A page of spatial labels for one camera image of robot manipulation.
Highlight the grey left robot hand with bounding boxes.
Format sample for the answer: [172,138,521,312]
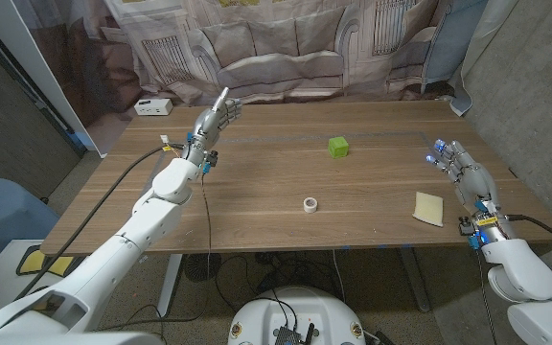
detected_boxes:
[183,86,243,167]

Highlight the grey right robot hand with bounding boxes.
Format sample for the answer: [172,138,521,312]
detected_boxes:
[425,138,517,243]

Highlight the pale yellow sponge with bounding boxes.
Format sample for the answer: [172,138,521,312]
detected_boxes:
[411,191,445,228]

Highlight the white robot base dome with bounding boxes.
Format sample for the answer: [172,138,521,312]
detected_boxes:
[227,286,367,345]

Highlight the green cube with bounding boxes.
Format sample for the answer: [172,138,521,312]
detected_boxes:
[328,136,351,160]

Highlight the white power strip box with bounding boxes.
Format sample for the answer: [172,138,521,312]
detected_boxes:
[133,98,173,117]

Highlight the printed sofa backdrop cloth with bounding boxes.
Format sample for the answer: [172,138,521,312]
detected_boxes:
[11,0,491,116]

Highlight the grey table leg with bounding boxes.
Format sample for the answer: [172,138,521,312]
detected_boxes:
[398,247,431,313]

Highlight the pale grey hanging cloth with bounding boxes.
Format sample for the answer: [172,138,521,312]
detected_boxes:
[449,0,521,117]

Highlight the black round floor fan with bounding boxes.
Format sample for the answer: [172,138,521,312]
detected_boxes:
[183,252,222,283]

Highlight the white table leg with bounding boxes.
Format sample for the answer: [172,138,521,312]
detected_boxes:
[156,253,184,318]

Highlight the white leaning panel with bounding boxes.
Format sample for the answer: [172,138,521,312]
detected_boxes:
[0,0,109,158]

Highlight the white floor base yellow pad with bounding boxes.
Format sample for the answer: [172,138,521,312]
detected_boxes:
[0,238,90,315]

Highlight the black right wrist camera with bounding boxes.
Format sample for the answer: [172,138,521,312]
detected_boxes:
[457,216,477,237]

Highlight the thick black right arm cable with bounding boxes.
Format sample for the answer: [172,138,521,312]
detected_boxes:
[505,214,552,258]

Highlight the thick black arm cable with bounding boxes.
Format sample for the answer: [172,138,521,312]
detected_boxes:
[505,214,552,258]
[14,143,186,301]

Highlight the thin black left wrist cable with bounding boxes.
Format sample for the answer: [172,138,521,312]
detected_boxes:
[200,172,215,288]

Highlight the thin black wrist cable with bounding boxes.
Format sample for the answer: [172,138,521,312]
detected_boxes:
[475,248,498,345]
[200,172,215,288]

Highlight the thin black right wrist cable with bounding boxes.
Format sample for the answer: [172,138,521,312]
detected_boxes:
[475,248,498,345]

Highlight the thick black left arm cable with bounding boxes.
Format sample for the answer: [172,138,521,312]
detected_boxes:
[14,143,186,301]

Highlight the black cable bundle under table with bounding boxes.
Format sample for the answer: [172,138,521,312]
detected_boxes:
[254,251,339,291]

